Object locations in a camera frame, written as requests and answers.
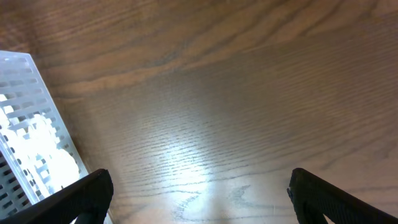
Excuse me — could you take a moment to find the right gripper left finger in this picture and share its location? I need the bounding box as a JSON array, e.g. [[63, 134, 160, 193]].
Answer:
[[1, 169, 114, 224]]

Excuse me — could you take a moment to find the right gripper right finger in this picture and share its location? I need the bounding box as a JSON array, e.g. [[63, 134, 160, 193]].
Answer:
[[287, 168, 397, 224]]

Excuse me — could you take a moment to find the clear plastic basket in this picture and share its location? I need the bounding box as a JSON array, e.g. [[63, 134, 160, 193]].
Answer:
[[0, 50, 113, 224]]

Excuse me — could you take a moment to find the white plastic spoon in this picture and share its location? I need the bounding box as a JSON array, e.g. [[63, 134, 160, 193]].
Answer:
[[1, 114, 80, 199]]

